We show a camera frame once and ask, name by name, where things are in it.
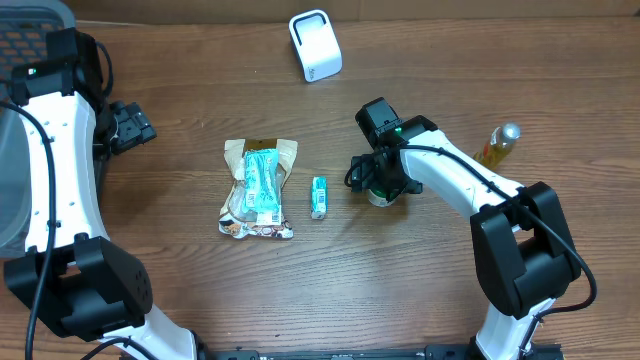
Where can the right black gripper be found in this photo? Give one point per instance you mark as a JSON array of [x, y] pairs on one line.
[[369, 179]]

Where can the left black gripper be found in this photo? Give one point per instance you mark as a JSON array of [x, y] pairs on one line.
[[135, 127]]

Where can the green lid white jar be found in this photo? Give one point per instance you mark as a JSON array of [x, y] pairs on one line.
[[380, 197]]

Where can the small teal white packet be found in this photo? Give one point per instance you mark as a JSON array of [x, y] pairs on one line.
[[319, 201]]

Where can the brown snack packet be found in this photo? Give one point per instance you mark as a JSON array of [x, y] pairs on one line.
[[234, 221]]

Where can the yellow drink bottle silver cap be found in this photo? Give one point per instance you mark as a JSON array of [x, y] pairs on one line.
[[500, 144]]

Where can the light green wipes packet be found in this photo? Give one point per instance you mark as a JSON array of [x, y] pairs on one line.
[[262, 192]]

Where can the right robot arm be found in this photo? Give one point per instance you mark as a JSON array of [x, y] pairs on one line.
[[525, 257]]

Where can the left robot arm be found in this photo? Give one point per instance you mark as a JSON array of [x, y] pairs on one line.
[[72, 277]]

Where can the white barcode scanner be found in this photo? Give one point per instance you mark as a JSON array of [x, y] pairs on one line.
[[315, 44]]

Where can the grey plastic mesh basket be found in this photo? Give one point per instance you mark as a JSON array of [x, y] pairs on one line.
[[15, 175]]

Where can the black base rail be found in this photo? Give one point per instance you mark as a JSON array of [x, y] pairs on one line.
[[350, 354]]

